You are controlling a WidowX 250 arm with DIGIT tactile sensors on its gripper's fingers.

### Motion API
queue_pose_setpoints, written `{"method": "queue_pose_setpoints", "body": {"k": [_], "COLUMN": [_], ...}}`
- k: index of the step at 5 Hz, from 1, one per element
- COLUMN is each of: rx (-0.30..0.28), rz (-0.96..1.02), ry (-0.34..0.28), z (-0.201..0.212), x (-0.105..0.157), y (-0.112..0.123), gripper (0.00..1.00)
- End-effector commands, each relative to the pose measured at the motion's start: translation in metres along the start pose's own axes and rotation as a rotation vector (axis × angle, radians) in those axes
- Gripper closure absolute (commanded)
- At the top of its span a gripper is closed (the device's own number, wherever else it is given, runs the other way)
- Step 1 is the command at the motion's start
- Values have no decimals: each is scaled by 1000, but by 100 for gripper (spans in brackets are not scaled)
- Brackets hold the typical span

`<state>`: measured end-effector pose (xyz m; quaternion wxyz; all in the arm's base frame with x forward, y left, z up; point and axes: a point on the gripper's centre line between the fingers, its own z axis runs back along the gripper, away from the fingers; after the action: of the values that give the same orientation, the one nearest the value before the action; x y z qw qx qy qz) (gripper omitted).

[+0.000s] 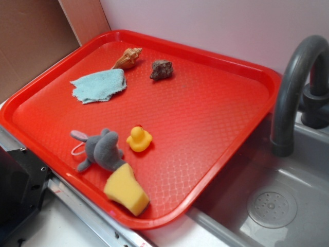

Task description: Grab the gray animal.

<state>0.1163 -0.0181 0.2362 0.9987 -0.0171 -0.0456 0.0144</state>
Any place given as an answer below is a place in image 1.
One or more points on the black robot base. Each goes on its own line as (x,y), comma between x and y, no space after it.
(24,179)

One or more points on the yellow rubber duck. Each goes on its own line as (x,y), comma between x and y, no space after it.
(139,139)

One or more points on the brown rock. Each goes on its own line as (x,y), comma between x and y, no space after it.
(161,69)

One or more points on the gray plush mouse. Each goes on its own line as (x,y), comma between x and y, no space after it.
(100,149)

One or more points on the tan conch seashell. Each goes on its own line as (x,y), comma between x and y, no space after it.
(128,59)

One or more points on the light blue cloth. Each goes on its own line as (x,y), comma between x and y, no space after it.
(99,86)

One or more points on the yellow sponge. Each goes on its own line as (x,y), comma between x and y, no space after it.
(123,188)

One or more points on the gray plastic sink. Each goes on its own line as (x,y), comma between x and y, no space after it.
(259,199)

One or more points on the gray curved faucet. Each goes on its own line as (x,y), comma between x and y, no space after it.
(304,88)

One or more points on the brown cardboard panel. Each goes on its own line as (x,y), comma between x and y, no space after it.
(37,34)

